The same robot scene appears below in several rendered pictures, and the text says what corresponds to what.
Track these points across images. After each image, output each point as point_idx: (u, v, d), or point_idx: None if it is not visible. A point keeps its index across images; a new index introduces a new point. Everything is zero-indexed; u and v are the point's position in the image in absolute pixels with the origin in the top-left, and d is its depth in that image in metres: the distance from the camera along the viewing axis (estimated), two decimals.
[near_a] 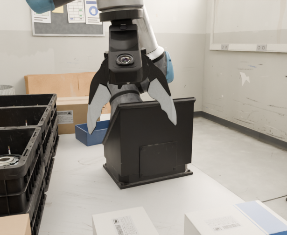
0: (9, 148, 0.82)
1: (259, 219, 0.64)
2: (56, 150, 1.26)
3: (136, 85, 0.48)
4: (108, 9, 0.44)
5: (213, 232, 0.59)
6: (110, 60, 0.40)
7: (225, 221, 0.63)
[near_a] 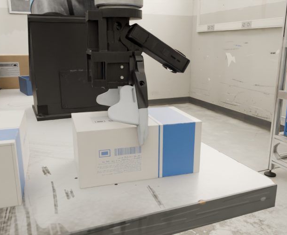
0: None
1: (160, 116, 0.50)
2: None
3: None
4: (137, 7, 0.44)
5: (92, 123, 0.46)
6: (181, 54, 0.48)
7: None
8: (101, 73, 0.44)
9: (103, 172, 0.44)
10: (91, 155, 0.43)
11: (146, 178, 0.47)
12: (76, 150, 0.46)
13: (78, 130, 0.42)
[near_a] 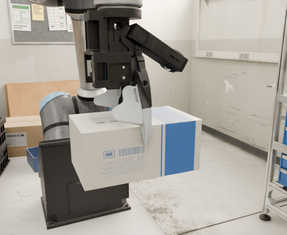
0: None
1: (160, 116, 0.51)
2: None
3: None
4: (137, 7, 0.44)
5: (94, 124, 0.45)
6: (179, 53, 0.48)
7: None
8: (102, 74, 0.44)
9: (108, 174, 0.44)
10: (96, 156, 0.43)
11: (149, 178, 0.47)
12: (78, 152, 0.45)
13: (82, 132, 0.41)
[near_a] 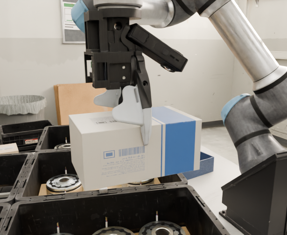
0: (157, 213, 0.67)
1: (160, 116, 0.51)
2: None
3: None
4: (137, 7, 0.44)
5: (94, 124, 0.45)
6: (179, 53, 0.48)
7: None
8: (102, 74, 0.44)
9: (108, 174, 0.44)
10: (96, 156, 0.43)
11: (149, 178, 0.47)
12: (78, 152, 0.45)
13: (82, 132, 0.41)
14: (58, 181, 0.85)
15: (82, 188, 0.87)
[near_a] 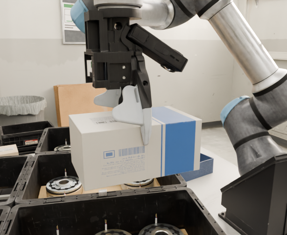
0: (156, 216, 0.67)
1: (160, 116, 0.51)
2: None
3: None
4: (137, 7, 0.44)
5: (94, 124, 0.45)
6: (179, 53, 0.48)
7: None
8: (102, 74, 0.44)
9: (108, 174, 0.44)
10: (96, 156, 0.43)
11: (149, 178, 0.47)
12: (78, 152, 0.45)
13: (82, 132, 0.41)
14: (58, 183, 0.85)
15: (81, 190, 0.87)
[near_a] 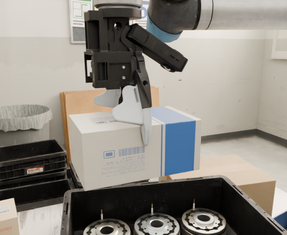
0: None
1: (160, 116, 0.51)
2: None
3: None
4: (137, 7, 0.44)
5: (94, 124, 0.45)
6: (179, 53, 0.48)
7: None
8: (102, 74, 0.44)
9: (108, 174, 0.44)
10: (96, 156, 0.43)
11: (149, 178, 0.47)
12: (78, 152, 0.45)
13: (82, 132, 0.41)
14: None
15: None
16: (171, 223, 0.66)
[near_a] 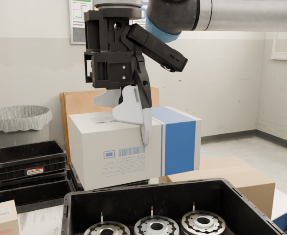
0: None
1: (160, 116, 0.51)
2: None
3: None
4: (137, 7, 0.44)
5: (94, 124, 0.45)
6: (179, 53, 0.48)
7: None
8: (102, 74, 0.44)
9: (108, 174, 0.44)
10: (96, 156, 0.43)
11: (149, 178, 0.47)
12: (78, 152, 0.45)
13: (82, 132, 0.41)
14: None
15: None
16: (171, 226, 0.66)
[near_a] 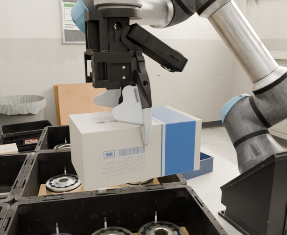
0: (156, 213, 0.67)
1: (160, 116, 0.51)
2: None
3: None
4: (137, 7, 0.44)
5: (94, 124, 0.45)
6: (179, 53, 0.48)
7: None
8: (102, 74, 0.44)
9: (108, 174, 0.44)
10: (96, 156, 0.43)
11: (149, 178, 0.47)
12: (78, 152, 0.45)
13: (82, 132, 0.41)
14: (57, 181, 0.85)
15: (81, 188, 0.87)
16: None
